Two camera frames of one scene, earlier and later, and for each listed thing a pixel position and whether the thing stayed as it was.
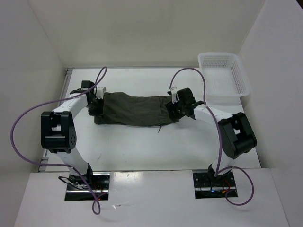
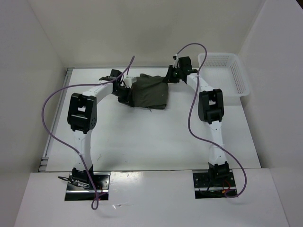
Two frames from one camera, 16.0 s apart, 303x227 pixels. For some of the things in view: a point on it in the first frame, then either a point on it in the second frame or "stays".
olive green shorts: x=120 y=108 → x=149 y=91
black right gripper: x=171 y=107 → x=169 y=78
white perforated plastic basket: x=225 y=79 stays
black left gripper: x=99 y=111 → x=128 y=99
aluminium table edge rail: x=69 y=72 stays
